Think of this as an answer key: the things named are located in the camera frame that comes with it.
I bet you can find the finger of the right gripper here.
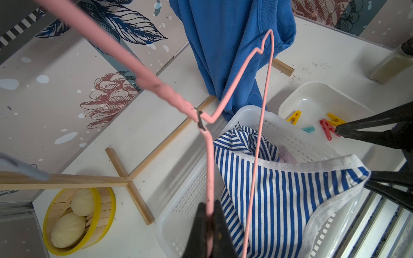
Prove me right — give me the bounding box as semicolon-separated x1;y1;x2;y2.
335;102;413;150
364;171;413;212

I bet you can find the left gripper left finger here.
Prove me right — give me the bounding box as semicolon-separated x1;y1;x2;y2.
182;203;207;258

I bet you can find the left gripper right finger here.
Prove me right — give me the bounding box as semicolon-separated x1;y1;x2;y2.
211;200;238;258

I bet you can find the red clothespin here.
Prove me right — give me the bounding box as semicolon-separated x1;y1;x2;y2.
319;119;338;141

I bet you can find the striped tank top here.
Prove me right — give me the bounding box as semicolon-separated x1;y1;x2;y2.
214;126;371;258

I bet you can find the pink tank top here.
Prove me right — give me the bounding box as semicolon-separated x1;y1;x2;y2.
279;146;298;163

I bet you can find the blue tank top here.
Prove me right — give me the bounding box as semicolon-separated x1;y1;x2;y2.
170;0;296;120

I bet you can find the pink wire hanger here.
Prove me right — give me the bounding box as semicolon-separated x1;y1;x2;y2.
38;1;275;258

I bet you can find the white wire hanger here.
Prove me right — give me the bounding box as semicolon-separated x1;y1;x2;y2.
1;153;50;181

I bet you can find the white perforated basket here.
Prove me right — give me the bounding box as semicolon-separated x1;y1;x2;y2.
156;104;365;258

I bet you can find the spice jar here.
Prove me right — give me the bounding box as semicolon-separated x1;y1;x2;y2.
369;38;413;84

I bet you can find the white plastic tray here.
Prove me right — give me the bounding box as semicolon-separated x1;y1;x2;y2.
277;82;405;171

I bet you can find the yellow steamer with buns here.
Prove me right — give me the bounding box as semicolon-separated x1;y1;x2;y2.
43;188;116;256

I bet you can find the wooden clothes rack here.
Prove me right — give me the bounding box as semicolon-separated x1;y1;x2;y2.
0;57;295;226

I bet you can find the black wall basket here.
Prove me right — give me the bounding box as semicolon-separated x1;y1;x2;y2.
1;1;69;63

